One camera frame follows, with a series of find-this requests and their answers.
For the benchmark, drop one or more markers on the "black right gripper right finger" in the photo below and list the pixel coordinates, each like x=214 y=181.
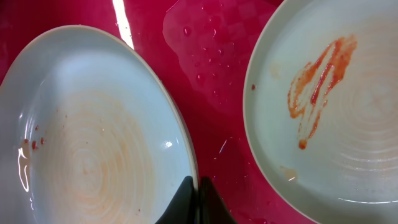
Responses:
x=212 y=208

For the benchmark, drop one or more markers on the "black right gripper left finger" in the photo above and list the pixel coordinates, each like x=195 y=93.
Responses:
x=182 y=207

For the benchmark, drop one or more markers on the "white plate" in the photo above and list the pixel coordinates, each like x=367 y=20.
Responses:
x=88 y=133
x=320 y=108

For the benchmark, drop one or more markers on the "red plastic tray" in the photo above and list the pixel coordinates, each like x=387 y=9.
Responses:
x=200 y=50

